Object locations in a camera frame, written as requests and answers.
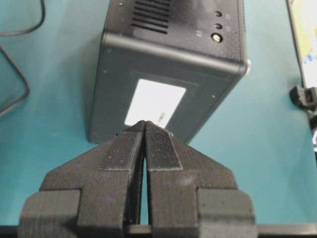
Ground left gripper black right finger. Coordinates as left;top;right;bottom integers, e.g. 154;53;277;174
145;121;258;238

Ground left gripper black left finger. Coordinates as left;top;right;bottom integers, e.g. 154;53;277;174
18;121;145;238

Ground black USB cable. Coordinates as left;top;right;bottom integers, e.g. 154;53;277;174
0;0;47;117

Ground black mini PC box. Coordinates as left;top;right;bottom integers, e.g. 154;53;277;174
88;0;248;143

